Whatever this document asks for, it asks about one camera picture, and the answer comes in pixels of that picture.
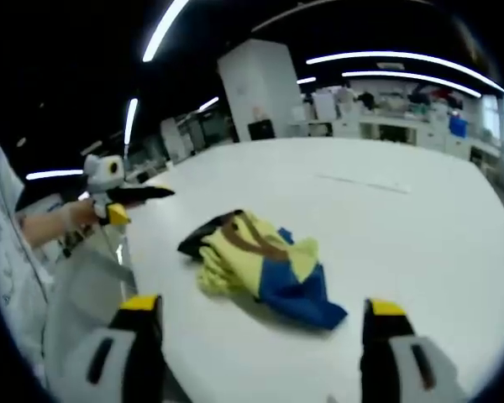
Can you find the white workbench with shelves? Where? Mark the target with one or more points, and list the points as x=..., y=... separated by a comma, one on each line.
x=403, y=126

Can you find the yellow and blue garment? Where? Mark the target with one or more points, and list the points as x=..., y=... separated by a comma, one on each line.
x=256, y=268

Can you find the long ceiling light strip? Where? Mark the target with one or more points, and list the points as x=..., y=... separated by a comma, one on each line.
x=403, y=56
x=411, y=77
x=164, y=29

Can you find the short ceiling light strip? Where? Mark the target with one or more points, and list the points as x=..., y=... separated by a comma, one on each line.
x=306, y=80
x=209, y=104
x=130, y=121
x=54, y=174

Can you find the grey table frame bar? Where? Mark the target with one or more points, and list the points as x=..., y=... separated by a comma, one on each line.
x=113, y=268

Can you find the white square pillar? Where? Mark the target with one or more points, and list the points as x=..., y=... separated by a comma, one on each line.
x=262, y=84

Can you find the person's white printed shirt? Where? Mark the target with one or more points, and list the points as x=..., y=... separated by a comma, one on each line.
x=12, y=252

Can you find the white cabinet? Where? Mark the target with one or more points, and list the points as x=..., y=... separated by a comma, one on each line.
x=172, y=138

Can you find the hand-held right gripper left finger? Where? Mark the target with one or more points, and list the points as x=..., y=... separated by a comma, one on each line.
x=109, y=369

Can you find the person's left hand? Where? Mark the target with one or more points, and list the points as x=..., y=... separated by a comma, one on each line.
x=82, y=214

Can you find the blue storage bin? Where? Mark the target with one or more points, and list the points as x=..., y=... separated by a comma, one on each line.
x=458, y=126

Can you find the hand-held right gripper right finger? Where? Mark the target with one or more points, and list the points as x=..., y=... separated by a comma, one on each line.
x=403, y=369

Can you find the black box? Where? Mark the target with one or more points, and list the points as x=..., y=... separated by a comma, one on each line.
x=261, y=130

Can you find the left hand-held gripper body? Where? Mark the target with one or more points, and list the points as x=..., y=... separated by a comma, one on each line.
x=98, y=176

